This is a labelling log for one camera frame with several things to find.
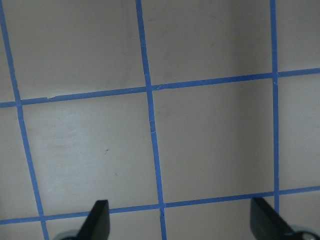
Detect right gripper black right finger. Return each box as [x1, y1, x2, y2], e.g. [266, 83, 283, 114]
[249, 197, 295, 240]

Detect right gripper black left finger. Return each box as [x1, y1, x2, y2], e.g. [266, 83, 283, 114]
[76, 200, 111, 240]

